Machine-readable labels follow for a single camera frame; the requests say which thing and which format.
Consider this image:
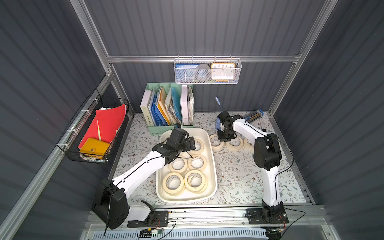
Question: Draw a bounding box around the masking tape roll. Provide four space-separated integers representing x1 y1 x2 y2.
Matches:
226 137 244 152
210 134 226 153
188 155 207 172
168 158 188 175
189 139 205 155
244 138 254 153
184 170 208 194
162 172 185 196

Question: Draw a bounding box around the clear pencil jar blue lid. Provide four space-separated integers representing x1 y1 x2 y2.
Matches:
244 109 264 123

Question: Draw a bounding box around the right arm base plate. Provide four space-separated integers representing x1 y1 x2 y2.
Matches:
245 207 290 225

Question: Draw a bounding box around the green desktop file organizer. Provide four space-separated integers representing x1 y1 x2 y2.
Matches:
145 83 195 135

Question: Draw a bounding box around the masking tape roll in tray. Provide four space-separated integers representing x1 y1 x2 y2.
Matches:
189 139 205 155
168 158 188 175
184 170 208 194
162 172 185 196

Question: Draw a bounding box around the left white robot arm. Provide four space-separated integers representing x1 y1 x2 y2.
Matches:
92 127 196 230

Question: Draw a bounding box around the grey tape roll in basket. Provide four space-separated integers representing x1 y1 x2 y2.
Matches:
195 64 211 83

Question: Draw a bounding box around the black wire side basket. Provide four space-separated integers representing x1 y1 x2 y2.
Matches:
57 91 130 164

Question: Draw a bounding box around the white binder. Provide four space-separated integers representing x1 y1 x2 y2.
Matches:
181 85 190 126

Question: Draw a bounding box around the yellow white clock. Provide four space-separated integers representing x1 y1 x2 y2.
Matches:
211 63 236 81

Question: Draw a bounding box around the blue box in basket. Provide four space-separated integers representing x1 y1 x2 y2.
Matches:
174 63 199 84

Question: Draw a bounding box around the orange folder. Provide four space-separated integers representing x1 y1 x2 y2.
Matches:
157 87 171 126

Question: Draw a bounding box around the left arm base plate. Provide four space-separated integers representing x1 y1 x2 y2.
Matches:
127 210 169 228

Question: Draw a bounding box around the cream workspace book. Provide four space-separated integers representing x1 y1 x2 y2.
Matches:
140 90 154 127

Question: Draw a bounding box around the white wire hanging basket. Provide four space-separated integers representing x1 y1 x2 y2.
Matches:
173 58 243 85

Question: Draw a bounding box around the white plastic storage tray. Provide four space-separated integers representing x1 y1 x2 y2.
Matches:
156 128 218 204

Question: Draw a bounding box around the red folder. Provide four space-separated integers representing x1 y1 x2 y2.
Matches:
78 104 127 149

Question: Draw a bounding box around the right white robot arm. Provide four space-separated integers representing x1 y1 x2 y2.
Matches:
216 111 284 221

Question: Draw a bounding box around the blue folder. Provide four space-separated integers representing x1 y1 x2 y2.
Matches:
151 91 166 127

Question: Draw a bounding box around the yellow wallet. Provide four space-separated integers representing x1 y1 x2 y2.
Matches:
80 138 110 160

